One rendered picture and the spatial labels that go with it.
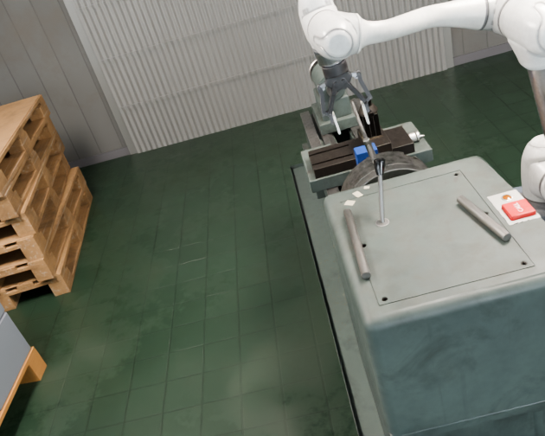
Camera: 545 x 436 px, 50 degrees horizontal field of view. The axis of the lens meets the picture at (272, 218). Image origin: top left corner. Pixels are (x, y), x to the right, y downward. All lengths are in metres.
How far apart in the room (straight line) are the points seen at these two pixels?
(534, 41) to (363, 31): 0.44
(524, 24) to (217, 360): 2.18
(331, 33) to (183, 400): 2.05
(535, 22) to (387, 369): 0.95
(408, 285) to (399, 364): 0.18
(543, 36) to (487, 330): 0.77
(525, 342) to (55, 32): 4.75
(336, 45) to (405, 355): 0.77
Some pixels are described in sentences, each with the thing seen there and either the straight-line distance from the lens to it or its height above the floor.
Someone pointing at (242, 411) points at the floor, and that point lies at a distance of 2.87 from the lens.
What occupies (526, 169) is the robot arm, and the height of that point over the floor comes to 0.98.
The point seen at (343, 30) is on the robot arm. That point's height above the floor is 1.71.
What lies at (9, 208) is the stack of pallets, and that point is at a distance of 3.83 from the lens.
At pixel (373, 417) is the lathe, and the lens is 2.01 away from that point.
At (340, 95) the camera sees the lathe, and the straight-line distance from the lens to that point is 2.91.
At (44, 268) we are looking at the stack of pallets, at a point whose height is 0.25.
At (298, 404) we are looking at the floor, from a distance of 2.80.
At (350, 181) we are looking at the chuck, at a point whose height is 1.19.
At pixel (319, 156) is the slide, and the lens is 2.54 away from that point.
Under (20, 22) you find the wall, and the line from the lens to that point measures 5.57.
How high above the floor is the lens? 2.15
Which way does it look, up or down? 32 degrees down
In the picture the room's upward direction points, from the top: 17 degrees counter-clockwise
